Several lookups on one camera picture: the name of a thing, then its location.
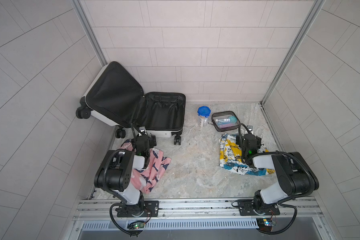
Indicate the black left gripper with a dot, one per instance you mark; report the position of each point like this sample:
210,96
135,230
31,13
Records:
142,137

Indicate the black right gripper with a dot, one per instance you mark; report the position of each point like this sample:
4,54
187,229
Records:
249,137

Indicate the yellow blue print garment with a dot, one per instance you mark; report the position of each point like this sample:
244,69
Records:
231,158

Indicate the clear black-trimmed toiletry pouch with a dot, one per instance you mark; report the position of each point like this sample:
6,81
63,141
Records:
225,121

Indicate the pink shark print garment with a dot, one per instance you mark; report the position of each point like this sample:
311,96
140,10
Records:
146,180

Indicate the clear bottle with blue lid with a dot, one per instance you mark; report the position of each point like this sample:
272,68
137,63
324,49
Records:
203,112

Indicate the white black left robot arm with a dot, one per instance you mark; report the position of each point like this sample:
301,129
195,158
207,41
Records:
115,176

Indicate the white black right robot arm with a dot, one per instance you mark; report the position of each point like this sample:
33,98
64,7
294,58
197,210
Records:
295,179

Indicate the black and white open suitcase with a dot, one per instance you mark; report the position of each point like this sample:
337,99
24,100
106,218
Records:
117,99

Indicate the left green circuit board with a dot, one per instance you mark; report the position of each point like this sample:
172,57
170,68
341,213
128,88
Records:
136,225

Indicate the green circuit board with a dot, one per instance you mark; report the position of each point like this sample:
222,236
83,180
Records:
266,225
136,225

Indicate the right green circuit board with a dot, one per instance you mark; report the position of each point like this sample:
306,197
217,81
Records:
266,225

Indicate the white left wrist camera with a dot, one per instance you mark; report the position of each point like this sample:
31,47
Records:
142,131

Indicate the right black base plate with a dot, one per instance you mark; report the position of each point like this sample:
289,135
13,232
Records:
251,208

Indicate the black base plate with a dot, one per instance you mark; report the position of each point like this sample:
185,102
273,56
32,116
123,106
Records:
142,209
251,208

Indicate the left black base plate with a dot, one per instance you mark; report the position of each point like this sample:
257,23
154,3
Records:
142,209

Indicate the aluminium mounting rail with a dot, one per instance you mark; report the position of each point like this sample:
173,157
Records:
191,214

